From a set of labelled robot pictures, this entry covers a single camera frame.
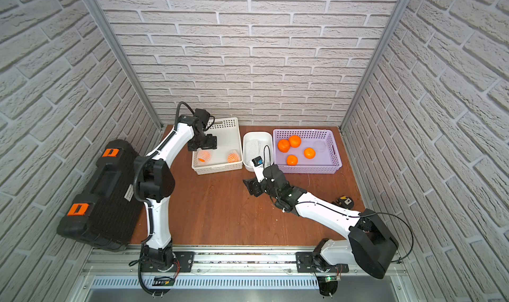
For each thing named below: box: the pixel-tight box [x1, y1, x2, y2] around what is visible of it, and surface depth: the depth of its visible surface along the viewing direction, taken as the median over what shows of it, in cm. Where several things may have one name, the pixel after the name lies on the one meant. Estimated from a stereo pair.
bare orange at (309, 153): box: [303, 147, 317, 160], surface depth 105 cm
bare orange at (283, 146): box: [277, 139, 291, 153], surface depth 108 cm
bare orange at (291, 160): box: [286, 154, 299, 166], surface depth 102 cm
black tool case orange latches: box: [56, 139, 144, 252], surface depth 70 cm
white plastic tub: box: [242, 131, 274, 172], surface depth 107 cm
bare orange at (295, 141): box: [288, 135, 302, 149], surface depth 110 cm
